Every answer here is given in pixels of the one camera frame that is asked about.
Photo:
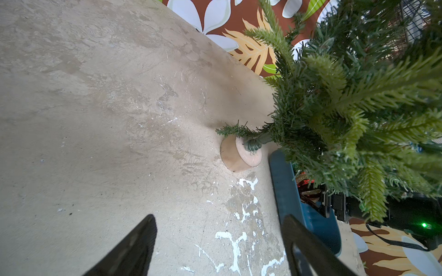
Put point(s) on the teal plastic bin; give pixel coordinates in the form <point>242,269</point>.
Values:
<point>288,202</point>

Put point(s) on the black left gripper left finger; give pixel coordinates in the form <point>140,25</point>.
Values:
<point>132,256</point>

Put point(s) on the round wooden tree base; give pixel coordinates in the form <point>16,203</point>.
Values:
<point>235,156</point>

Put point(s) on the small green christmas tree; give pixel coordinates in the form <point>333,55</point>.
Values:
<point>349,111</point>

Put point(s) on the red gold striped ball ornament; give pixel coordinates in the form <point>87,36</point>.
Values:
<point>309,193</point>

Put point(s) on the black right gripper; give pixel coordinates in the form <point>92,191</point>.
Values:
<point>417,215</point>

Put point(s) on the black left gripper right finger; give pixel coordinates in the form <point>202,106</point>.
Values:
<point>307,255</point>

